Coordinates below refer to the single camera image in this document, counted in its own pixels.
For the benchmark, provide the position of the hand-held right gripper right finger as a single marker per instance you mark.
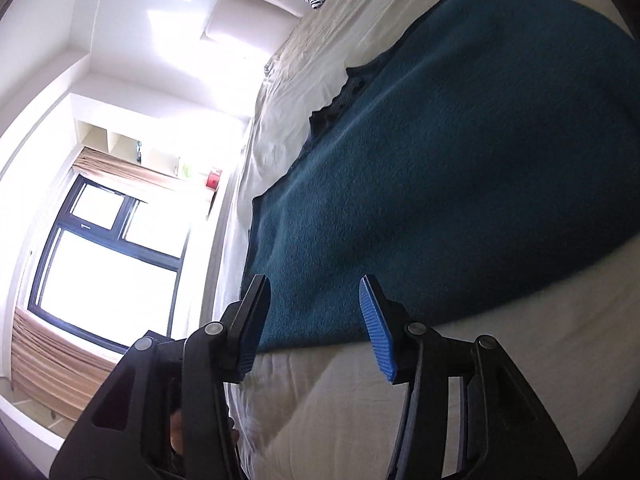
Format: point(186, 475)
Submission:
point(377, 330)

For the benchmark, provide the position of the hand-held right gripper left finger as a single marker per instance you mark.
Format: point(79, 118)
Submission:
point(255, 310)

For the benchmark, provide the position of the dark teal sweater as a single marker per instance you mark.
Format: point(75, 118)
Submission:
point(450, 160)

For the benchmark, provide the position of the bed with beige sheet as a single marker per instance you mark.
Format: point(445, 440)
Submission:
point(325, 410)

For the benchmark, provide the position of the red box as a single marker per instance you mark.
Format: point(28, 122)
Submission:
point(214, 180)

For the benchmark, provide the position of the black framed window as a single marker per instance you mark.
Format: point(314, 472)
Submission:
point(100, 285)

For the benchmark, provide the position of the cream padded headboard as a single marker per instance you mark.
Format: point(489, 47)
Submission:
point(250, 15)

